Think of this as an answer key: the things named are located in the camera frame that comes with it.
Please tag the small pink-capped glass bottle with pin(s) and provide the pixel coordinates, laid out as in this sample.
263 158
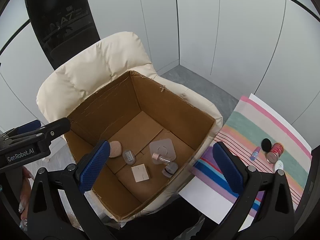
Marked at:
159 159

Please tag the white round compact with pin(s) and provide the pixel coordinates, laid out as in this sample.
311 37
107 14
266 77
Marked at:
278 165

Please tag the grey-blue plastic case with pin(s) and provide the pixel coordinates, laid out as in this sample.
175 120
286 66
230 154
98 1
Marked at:
170 169

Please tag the striped colourful cloth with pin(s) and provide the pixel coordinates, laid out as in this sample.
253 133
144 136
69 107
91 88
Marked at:
262 149

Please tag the black round puff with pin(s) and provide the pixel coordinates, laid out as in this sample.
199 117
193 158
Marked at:
266 145

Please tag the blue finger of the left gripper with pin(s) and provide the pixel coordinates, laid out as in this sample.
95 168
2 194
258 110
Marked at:
48 132
31 126

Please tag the translucent square plastic lid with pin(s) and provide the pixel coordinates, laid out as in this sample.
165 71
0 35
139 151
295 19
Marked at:
164 147

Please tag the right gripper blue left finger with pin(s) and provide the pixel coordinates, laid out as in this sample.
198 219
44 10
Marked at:
80 178

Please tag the cream padded chair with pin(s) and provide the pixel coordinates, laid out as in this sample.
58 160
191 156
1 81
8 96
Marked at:
97 66

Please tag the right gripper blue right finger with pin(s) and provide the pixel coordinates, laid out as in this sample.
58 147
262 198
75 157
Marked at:
243 180

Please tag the beige wooden cube box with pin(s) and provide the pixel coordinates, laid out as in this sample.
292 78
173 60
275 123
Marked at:
140 173

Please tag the brown cardboard box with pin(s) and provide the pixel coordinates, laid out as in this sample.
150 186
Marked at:
137 111

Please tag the peach makeup sponge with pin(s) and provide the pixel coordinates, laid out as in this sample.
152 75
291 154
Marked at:
115 149

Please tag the person's left hand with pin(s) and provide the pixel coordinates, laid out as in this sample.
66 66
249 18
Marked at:
25 197

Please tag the blue purple-capped small bottle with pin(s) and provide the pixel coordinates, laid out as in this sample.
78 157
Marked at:
255 154

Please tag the red tin can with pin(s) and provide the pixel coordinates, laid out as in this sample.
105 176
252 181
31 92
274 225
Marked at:
275 152

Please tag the black wall panel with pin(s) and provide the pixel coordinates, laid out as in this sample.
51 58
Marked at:
63 28

